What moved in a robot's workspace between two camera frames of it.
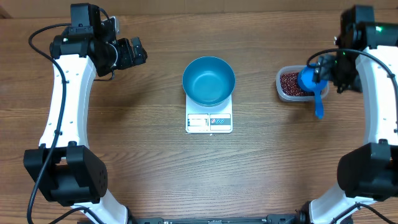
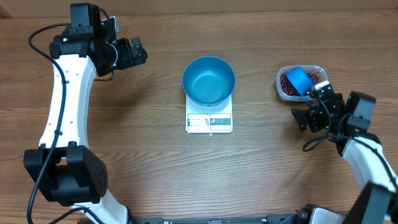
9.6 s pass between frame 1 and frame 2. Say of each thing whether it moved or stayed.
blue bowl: stayed
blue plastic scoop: moved
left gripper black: stayed
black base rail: stayed
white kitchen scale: stayed
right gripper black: moved
